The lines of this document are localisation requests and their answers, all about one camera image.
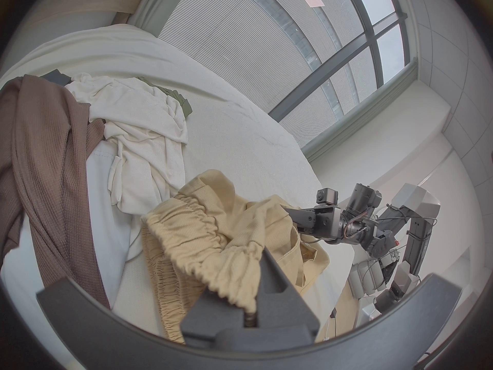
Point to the dark grey garment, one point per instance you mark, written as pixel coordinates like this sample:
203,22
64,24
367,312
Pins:
57,78

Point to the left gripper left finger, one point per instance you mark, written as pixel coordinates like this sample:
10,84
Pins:
208,318

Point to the bed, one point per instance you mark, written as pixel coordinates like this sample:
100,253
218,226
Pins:
238,141

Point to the tan shorts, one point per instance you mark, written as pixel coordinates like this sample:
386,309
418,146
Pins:
200,222

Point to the green garment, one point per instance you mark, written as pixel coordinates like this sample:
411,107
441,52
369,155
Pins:
179,100

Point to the brown garment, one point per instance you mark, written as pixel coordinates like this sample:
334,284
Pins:
42,160

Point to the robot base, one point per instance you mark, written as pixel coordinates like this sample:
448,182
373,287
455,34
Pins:
364,279

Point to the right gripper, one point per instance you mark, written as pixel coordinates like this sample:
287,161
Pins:
327,224

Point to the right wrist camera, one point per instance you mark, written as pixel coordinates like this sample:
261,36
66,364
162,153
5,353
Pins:
326,197

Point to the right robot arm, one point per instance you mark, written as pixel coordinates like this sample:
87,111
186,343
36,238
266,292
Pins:
418,245

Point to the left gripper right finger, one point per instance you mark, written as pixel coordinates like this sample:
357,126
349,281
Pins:
279,306

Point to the window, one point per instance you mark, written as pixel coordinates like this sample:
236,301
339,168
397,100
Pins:
269,60

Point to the white garment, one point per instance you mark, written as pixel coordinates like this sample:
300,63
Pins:
146,129

